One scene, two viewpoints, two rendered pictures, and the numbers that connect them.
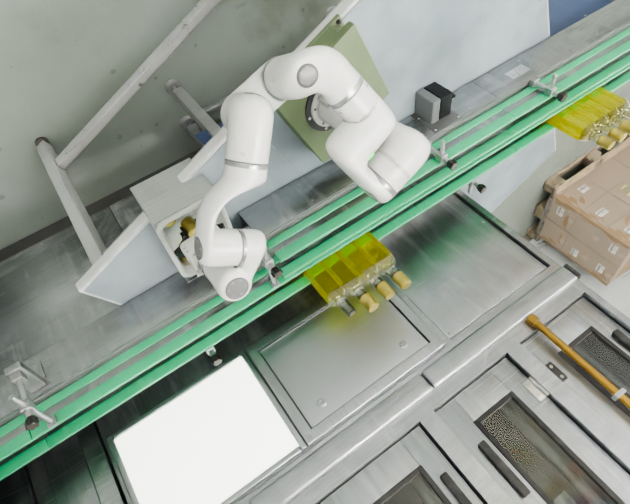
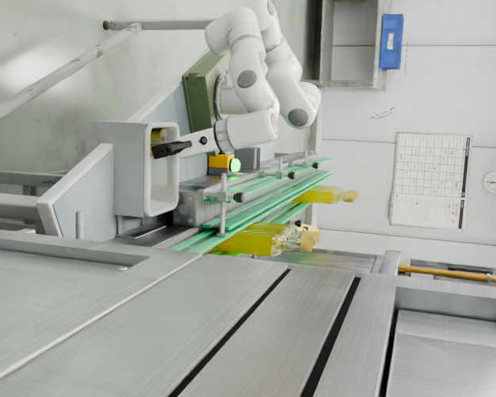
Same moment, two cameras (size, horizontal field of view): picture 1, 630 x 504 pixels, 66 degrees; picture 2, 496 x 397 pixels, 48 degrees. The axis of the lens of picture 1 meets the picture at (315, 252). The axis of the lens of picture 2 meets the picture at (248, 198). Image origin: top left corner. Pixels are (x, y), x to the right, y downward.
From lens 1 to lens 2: 1.41 m
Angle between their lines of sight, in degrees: 58
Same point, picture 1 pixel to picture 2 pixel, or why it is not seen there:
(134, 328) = not seen: hidden behind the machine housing
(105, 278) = (71, 198)
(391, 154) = (305, 89)
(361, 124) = (290, 59)
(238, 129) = (246, 18)
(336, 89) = (277, 30)
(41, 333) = not seen: outside the picture
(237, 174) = (254, 42)
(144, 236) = (106, 163)
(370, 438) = not seen: hidden behind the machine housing
